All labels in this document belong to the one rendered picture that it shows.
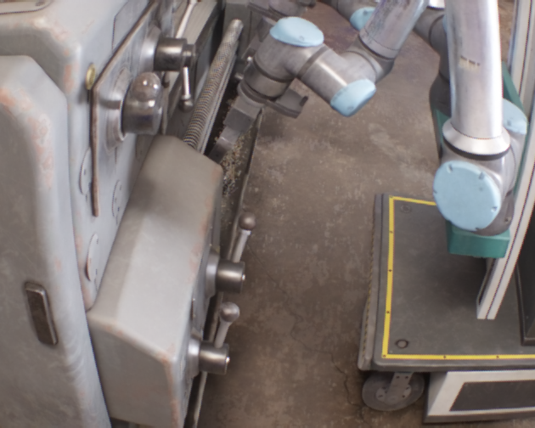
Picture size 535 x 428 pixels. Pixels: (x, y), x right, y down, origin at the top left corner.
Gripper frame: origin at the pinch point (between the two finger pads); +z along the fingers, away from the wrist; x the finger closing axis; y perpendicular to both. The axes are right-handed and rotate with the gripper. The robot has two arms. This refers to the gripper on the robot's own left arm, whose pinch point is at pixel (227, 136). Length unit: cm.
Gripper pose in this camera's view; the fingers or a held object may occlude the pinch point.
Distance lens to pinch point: 167.6
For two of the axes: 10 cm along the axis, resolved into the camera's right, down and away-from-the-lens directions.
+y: -8.6, -5.0, -1.1
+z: -4.2, 5.7, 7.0
